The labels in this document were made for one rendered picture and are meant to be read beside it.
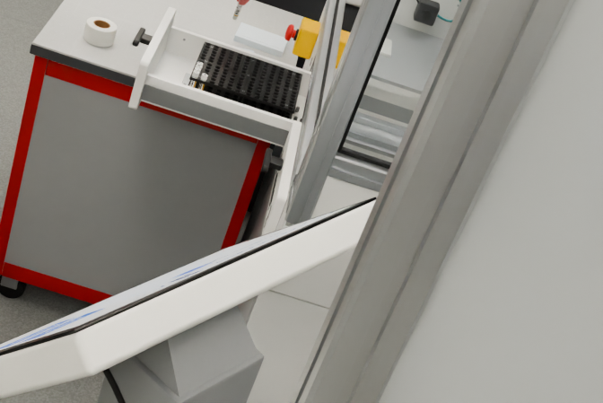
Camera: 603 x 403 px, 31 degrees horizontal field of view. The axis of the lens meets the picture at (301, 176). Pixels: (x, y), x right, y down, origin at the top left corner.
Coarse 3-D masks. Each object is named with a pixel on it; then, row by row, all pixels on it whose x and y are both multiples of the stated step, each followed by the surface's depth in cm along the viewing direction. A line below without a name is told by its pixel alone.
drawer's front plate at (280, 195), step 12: (300, 132) 210; (288, 144) 205; (288, 156) 201; (288, 168) 198; (276, 180) 204; (288, 180) 195; (276, 192) 194; (276, 204) 190; (276, 216) 191; (264, 228) 196
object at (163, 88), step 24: (168, 48) 240; (192, 48) 240; (240, 48) 240; (168, 72) 233; (144, 96) 219; (168, 96) 219; (192, 96) 219; (216, 96) 219; (216, 120) 221; (240, 120) 220; (264, 120) 220; (288, 120) 220
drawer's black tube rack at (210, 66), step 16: (224, 48) 236; (208, 64) 228; (224, 64) 230; (240, 64) 232; (256, 64) 236; (272, 64) 237; (208, 80) 222; (224, 80) 225; (240, 80) 226; (256, 80) 228; (272, 80) 231; (288, 80) 234; (224, 96) 225; (240, 96) 223; (256, 96) 223; (272, 96) 225; (288, 96) 227; (272, 112) 226; (288, 112) 227
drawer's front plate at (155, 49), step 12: (168, 12) 236; (168, 24) 231; (156, 36) 225; (168, 36) 239; (156, 48) 220; (144, 60) 215; (156, 60) 229; (144, 72) 215; (132, 96) 218; (132, 108) 219
